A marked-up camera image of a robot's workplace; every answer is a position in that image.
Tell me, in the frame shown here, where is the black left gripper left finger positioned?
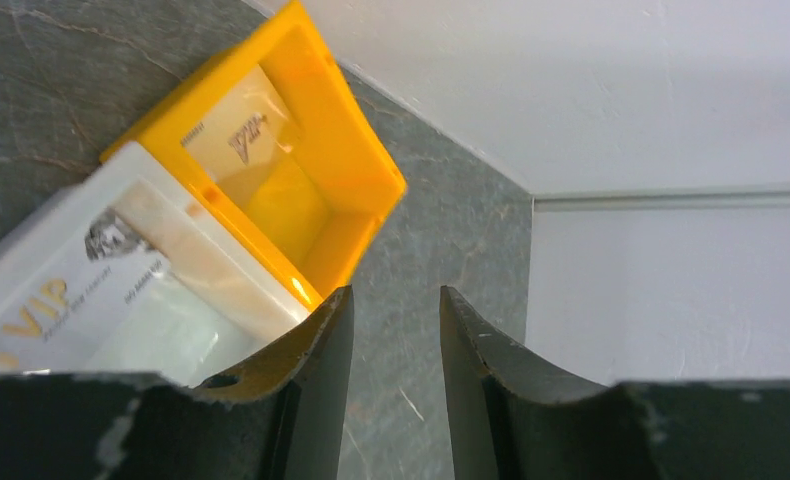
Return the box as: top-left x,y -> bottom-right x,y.
0,286 -> 354,479

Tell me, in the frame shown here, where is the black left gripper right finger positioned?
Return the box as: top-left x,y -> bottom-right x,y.
439,286 -> 790,479

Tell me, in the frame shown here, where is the white VIP card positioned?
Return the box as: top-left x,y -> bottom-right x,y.
0,209 -> 170,372

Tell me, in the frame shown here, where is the white plastic bin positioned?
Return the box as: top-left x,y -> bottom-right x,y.
0,142 -> 310,386

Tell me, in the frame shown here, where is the orange plastic bin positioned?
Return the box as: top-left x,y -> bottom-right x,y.
102,1 -> 407,308

